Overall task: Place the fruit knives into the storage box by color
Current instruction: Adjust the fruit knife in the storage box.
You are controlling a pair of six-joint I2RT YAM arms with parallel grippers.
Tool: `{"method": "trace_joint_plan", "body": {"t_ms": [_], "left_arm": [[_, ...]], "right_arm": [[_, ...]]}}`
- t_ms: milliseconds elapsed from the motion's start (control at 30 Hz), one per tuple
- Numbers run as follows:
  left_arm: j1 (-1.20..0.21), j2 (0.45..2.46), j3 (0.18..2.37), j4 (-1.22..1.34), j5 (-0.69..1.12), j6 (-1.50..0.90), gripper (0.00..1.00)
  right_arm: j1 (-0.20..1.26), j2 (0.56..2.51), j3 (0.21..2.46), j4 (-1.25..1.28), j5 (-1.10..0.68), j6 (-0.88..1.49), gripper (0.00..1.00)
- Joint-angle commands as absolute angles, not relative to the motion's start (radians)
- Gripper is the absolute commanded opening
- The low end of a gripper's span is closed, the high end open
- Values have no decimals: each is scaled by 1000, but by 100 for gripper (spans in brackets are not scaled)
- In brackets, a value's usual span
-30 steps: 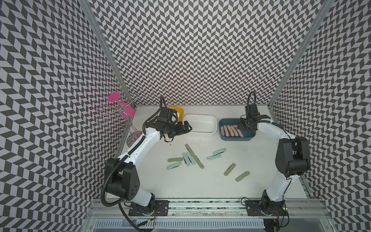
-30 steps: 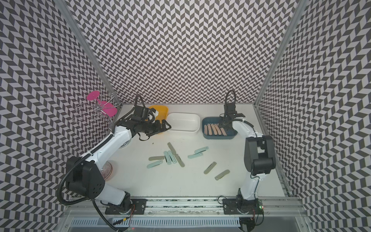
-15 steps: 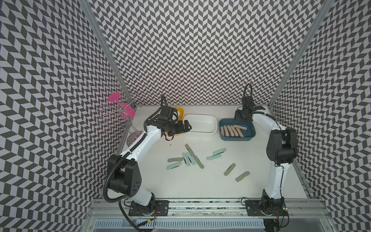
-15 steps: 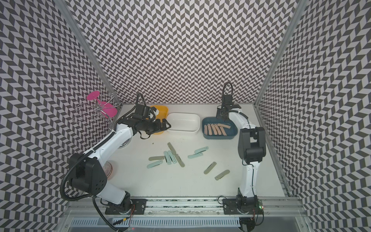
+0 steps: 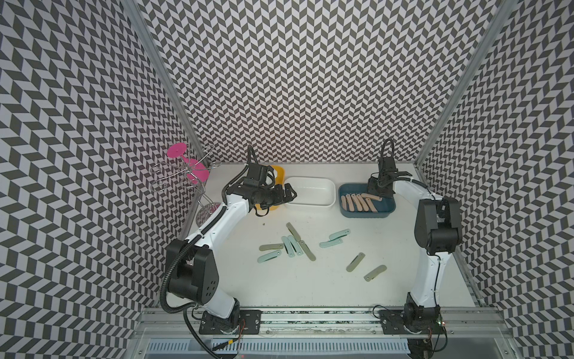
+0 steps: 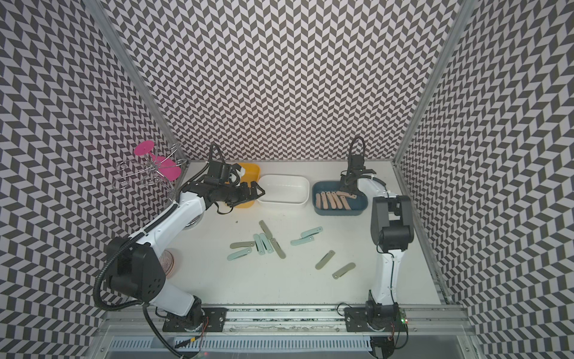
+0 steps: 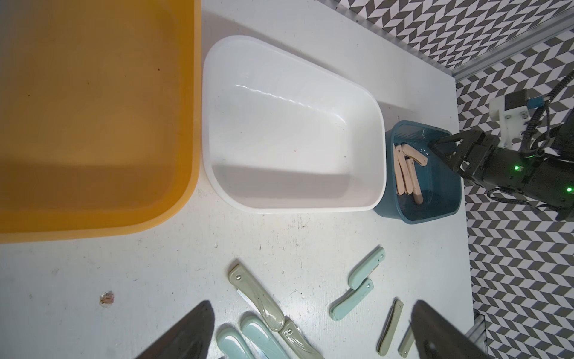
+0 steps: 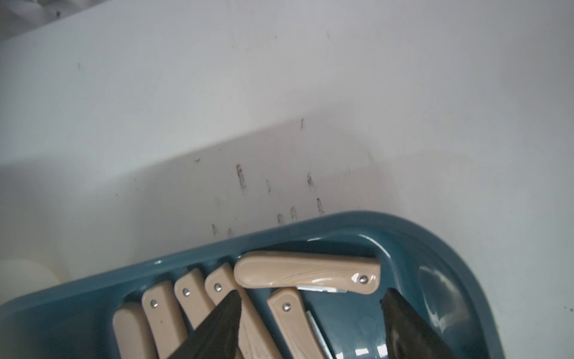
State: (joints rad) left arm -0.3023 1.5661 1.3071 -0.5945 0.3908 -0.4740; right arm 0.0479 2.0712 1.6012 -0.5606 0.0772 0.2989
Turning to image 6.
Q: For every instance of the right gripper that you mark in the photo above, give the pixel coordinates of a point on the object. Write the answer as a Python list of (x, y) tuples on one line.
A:
[(344, 186)]

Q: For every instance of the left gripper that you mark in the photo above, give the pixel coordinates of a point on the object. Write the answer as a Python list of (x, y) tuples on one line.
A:
[(246, 196)]

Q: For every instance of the white storage box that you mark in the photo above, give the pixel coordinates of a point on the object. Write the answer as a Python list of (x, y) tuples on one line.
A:
[(284, 191)]

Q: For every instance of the dark teal storage box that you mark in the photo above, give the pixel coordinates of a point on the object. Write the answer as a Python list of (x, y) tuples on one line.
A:
[(357, 205)]

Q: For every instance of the pink knife diagonal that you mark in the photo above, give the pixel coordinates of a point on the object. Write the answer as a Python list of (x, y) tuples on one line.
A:
[(331, 200)]

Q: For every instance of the pink knife vertical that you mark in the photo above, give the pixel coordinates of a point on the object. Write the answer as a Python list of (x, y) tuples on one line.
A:
[(324, 201)]

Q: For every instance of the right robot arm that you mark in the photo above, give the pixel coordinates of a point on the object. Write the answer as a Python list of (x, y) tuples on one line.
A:
[(391, 229)]

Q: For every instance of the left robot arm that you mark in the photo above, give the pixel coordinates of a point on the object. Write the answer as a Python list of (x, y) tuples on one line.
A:
[(132, 274)]

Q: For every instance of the yellow storage box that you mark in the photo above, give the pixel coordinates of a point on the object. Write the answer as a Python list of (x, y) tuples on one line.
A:
[(245, 173)]

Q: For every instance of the olive knife under pink pair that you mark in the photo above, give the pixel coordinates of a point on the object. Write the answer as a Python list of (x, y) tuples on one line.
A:
[(266, 230)]

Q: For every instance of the mint knife centre left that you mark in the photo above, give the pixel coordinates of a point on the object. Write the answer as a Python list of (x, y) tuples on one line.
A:
[(259, 244)]

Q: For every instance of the mint knife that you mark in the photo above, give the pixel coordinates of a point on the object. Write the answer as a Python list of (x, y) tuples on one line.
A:
[(302, 241), (266, 243), (239, 254), (259, 244), (311, 232)]

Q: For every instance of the mint knife centre right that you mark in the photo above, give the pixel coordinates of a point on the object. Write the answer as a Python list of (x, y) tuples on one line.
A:
[(266, 243)]

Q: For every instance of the olive knife left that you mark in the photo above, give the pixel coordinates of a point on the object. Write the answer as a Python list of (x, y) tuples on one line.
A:
[(236, 245)]

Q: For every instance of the mint knife middle right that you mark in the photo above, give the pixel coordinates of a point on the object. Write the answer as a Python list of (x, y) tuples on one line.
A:
[(302, 241)]

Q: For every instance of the mint knife upper right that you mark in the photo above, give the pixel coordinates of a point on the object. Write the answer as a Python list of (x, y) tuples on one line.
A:
[(311, 232)]

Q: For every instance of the olive knife centre vertical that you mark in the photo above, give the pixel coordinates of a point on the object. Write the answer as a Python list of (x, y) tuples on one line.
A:
[(278, 249)]

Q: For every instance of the pink ribbed glass bowl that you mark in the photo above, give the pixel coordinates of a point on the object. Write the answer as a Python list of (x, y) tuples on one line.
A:
[(167, 262)]

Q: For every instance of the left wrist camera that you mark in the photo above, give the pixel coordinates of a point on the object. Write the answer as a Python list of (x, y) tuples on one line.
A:
[(236, 171)]

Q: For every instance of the wire rack with pink discs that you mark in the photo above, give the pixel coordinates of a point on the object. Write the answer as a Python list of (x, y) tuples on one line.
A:
[(150, 170)]

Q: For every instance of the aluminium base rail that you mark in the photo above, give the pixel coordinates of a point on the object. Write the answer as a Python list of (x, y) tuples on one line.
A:
[(267, 320)]

